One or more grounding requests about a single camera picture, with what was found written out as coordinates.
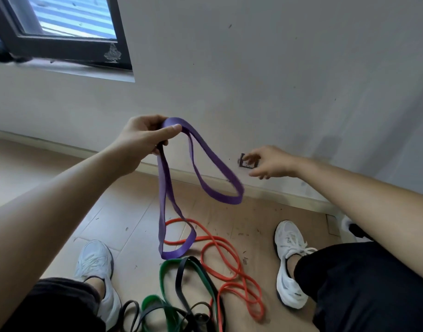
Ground green resistance band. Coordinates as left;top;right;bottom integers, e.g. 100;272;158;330
141;258;220;332

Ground white window sill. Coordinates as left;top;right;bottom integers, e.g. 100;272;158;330
11;58;135;83

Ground person's left hand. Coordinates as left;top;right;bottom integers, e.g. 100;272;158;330
109;115;182;177

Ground thin black resistance band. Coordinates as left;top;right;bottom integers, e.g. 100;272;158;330
117;300;212;332

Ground person's left forearm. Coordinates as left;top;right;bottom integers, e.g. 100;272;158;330
0;146;129;332

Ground white and black object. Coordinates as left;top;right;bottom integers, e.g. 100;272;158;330
341;215;374;243

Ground beige baseboard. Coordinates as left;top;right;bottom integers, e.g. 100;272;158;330
0;128;343;216

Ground person's right hand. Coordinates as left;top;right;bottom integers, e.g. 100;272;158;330
243;146;301;180

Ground person's black trousers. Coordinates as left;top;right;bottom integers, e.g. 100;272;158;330
0;241;423;332

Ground person's right forearm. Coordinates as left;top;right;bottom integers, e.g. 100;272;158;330
295;157;423;285

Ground black window frame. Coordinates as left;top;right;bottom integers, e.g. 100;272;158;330
0;0;133;70

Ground orange resistance band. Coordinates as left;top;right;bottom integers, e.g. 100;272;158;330
163;218;266;332

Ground person's white shoe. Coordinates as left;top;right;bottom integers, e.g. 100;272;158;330
274;220;318;310
73;240;122;332

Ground wide black resistance band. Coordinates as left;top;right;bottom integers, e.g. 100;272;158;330
174;256;227;332

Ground metal wall bracket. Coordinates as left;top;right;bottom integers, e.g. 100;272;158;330
238;153;259;169

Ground purple resistance band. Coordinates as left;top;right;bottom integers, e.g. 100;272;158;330
157;117;245;260

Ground person's white right shoe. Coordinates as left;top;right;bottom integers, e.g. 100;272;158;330
274;220;318;310

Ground person's white left shoe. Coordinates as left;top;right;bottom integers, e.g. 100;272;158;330
73;240;122;332

